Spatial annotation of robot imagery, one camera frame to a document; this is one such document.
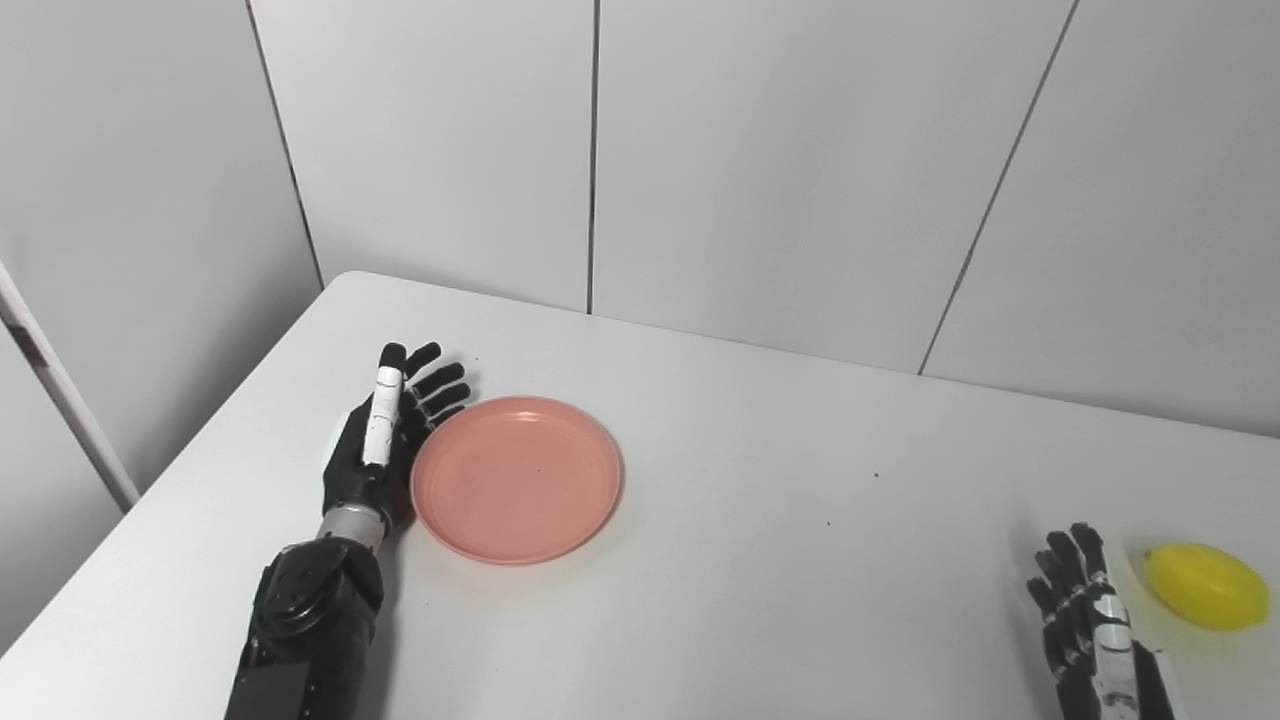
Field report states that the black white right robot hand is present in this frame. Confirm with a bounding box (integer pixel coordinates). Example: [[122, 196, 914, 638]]
[[1026, 522, 1181, 720]]

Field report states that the yellow lemon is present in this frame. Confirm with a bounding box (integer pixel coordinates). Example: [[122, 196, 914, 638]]
[[1143, 542, 1270, 632]]

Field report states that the white slanted post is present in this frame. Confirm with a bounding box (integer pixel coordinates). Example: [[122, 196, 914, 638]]
[[0, 262, 141, 513]]

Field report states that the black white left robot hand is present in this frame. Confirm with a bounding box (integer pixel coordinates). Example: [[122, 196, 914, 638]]
[[322, 342, 471, 526]]

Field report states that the pink round plate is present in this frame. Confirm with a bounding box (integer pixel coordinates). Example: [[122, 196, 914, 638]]
[[410, 396, 623, 566]]

